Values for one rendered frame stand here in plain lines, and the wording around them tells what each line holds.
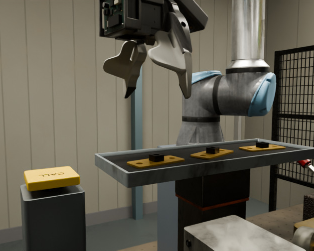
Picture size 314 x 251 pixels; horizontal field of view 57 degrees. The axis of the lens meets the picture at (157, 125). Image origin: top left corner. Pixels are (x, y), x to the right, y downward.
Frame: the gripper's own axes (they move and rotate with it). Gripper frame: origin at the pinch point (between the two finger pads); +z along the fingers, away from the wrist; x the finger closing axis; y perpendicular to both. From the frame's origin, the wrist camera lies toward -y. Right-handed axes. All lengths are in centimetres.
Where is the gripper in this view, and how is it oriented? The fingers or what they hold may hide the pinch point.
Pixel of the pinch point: (156, 99)
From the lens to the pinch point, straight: 42.2
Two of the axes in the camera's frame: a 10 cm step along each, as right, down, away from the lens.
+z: 0.0, 10.0, 1.0
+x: 6.0, 0.8, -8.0
